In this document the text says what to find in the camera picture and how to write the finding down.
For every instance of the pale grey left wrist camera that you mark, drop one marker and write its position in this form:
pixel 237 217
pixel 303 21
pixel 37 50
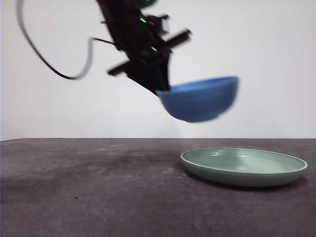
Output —
pixel 165 26

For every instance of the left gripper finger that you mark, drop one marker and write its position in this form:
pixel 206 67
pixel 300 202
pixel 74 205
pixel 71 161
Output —
pixel 161 69
pixel 148 76

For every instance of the blue ribbed bowl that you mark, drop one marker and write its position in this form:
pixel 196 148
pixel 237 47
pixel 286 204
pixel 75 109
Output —
pixel 197 103

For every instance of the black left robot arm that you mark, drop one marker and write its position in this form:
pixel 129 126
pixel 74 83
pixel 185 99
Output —
pixel 118 17

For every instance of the green round plate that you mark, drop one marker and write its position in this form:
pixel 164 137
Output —
pixel 244 176

